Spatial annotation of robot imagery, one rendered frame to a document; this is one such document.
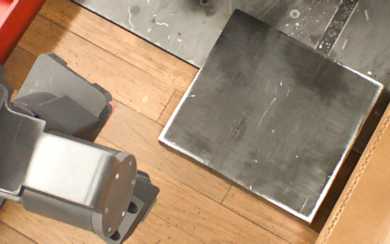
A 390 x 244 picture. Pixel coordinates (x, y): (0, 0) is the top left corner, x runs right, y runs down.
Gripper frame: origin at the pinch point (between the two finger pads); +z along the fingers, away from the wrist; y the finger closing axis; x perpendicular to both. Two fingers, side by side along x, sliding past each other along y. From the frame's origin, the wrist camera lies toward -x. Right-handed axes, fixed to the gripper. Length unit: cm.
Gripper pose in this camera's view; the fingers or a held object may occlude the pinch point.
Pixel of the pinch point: (91, 108)
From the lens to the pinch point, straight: 73.4
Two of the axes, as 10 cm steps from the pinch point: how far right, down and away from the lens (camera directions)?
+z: 2.8, -1.9, 9.4
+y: 5.1, -8.0, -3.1
